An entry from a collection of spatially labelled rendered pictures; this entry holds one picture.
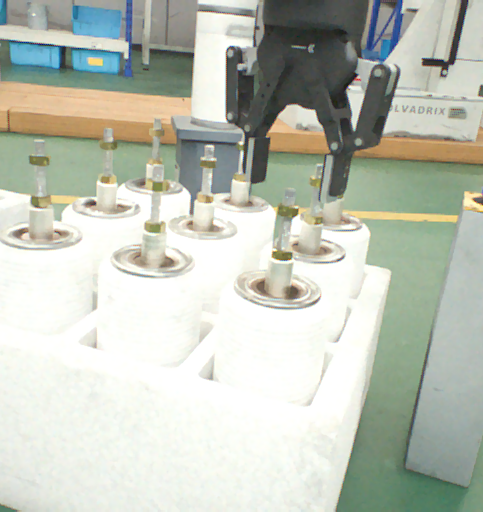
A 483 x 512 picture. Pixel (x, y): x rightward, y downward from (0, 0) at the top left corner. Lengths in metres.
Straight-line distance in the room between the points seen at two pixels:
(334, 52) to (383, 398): 0.55
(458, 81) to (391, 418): 2.21
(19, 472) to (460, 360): 0.45
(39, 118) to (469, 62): 1.77
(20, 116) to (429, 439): 2.02
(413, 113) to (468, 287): 2.13
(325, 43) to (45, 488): 0.46
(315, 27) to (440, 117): 2.39
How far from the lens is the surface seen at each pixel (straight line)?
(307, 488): 0.52
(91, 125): 2.45
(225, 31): 1.00
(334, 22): 0.45
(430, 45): 2.94
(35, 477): 0.64
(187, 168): 1.02
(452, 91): 2.90
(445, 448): 0.76
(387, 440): 0.81
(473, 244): 0.65
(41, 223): 0.60
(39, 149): 0.59
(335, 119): 0.46
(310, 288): 0.53
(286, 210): 0.49
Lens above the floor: 0.46
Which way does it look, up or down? 20 degrees down
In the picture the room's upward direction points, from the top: 6 degrees clockwise
